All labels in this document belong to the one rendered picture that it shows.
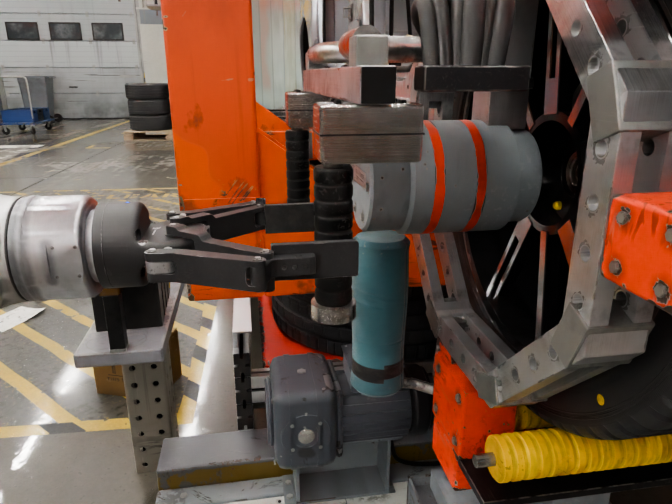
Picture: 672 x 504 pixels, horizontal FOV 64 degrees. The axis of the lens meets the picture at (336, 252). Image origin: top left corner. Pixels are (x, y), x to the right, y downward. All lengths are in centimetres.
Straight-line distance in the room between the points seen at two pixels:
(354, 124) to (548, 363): 30
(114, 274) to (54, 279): 4
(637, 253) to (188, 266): 33
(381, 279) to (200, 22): 58
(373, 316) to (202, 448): 70
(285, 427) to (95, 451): 75
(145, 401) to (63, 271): 100
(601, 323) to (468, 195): 22
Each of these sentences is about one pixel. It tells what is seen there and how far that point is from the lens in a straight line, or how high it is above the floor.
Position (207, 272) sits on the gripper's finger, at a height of 83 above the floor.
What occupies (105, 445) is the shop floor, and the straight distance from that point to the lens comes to 171.
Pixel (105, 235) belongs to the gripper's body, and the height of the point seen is 85.
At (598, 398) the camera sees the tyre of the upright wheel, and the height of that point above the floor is 64.
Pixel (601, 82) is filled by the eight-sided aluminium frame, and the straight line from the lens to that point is 49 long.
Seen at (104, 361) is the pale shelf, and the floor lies 43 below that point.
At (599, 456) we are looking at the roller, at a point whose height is 52.
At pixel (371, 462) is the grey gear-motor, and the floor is 10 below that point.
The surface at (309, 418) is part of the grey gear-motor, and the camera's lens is 107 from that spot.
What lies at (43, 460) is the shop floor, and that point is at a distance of 172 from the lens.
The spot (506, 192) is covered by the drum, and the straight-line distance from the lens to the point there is 66.
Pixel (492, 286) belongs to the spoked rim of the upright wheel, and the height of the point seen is 65.
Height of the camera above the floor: 97
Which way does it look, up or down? 18 degrees down
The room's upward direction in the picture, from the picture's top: straight up
